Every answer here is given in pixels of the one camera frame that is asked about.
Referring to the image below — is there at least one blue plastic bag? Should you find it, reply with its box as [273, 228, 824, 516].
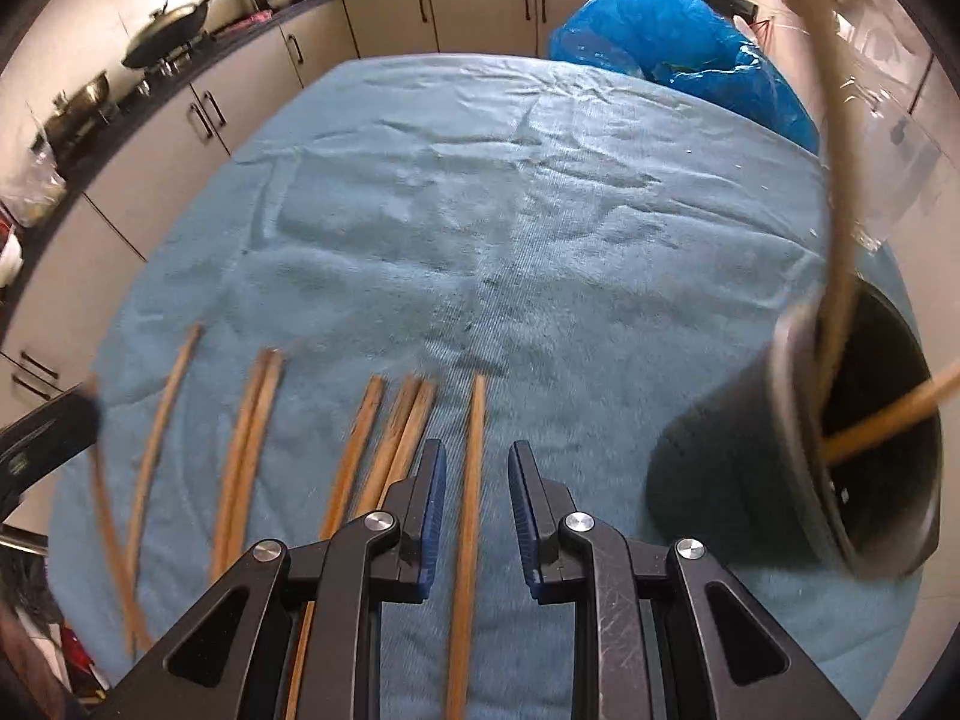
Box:
[547, 0, 818, 155]

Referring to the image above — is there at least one wok with long handle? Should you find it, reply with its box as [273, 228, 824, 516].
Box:
[121, 0, 235, 70]

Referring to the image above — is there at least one black utensil cup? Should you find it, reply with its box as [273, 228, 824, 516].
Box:
[645, 281, 944, 582]

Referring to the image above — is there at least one clear plastic bag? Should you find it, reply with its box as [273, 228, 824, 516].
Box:
[0, 142, 68, 230]

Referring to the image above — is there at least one bunch of wooden chopsticks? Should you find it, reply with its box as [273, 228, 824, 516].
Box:
[124, 322, 490, 720]

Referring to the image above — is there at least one light wooden chopstick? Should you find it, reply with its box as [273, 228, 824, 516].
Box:
[821, 364, 960, 466]
[86, 390, 155, 655]
[769, 0, 863, 406]

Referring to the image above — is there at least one blue towel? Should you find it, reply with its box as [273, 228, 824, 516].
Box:
[45, 52, 923, 720]

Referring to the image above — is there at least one gas stove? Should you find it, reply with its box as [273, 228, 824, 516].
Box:
[45, 34, 226, 158]

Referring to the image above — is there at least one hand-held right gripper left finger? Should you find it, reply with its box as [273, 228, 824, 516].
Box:
[90, 439, 449, 720]

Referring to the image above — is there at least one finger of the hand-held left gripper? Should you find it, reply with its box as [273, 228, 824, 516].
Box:
[0, 382, 103, 520]

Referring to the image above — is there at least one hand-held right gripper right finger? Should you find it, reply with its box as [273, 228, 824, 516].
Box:
[508, 440, 863, 720]

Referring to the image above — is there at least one steel pan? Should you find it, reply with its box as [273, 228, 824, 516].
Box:
[41, 73, 113, 143]

